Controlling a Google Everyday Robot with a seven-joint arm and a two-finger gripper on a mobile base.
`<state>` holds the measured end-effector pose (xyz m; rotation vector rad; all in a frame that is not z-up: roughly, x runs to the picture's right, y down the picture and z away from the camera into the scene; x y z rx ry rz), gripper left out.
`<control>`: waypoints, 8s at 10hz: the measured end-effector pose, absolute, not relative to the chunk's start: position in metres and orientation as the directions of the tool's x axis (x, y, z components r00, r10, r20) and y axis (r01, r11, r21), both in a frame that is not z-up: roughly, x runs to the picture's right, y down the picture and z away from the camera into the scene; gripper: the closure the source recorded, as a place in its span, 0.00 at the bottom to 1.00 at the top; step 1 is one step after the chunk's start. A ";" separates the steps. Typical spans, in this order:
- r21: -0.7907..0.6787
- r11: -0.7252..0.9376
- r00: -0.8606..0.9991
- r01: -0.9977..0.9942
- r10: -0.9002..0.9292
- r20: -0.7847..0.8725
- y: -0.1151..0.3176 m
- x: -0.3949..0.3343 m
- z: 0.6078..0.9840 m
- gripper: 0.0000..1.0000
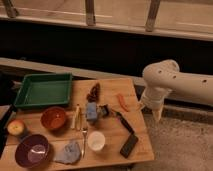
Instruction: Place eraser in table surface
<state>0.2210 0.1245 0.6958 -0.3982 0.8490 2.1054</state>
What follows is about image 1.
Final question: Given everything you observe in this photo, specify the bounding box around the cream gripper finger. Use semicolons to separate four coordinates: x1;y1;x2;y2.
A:
152;109;162;122

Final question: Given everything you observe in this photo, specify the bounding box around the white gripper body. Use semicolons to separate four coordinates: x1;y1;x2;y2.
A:
139;87;171;110

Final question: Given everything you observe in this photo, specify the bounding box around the black rectangular eraser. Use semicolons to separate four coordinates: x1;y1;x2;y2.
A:
120;134;138;158

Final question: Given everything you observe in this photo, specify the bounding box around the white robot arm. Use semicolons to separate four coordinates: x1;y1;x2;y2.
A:
139;60;213;122

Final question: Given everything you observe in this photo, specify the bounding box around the orange carrot toy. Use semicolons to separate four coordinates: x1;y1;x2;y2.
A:
116;94;129;112

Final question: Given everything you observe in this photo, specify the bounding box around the small dark clip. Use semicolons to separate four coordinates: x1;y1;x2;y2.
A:
98;105;109;117

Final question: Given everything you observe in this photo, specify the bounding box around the brown pine cone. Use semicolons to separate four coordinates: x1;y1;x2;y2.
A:
87;83;100;102

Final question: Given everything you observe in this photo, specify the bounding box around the blue sponge block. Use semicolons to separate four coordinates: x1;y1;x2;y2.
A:
86;102;98;121

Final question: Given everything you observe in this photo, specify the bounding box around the white plastic cup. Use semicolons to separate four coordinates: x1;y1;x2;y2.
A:
87;131;106;152

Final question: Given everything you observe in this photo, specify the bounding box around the silver fork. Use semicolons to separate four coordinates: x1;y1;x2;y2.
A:
82;122;88;158

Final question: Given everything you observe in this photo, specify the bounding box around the yellow banana-like stick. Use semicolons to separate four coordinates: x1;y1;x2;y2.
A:
76;107;82;131

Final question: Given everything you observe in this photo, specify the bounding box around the cream wooden stick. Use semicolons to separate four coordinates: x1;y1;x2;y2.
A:
71;104;80;130

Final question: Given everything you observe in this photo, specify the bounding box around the blue grey cloth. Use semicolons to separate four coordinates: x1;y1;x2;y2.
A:
54;140;81;164

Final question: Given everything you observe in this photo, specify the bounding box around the orange bowl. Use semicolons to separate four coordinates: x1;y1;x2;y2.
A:
41;106;67;131

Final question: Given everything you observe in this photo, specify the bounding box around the green plastic tray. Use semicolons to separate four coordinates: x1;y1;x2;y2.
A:
14;73;72;109

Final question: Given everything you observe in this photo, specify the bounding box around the purple bowl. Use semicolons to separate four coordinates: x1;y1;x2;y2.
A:
15;134;50;168

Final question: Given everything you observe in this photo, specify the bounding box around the red yellow apple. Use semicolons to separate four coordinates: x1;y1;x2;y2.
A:
7;120;25;136

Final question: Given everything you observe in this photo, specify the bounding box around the black handled tool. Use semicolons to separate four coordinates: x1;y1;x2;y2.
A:
111;109;134;134

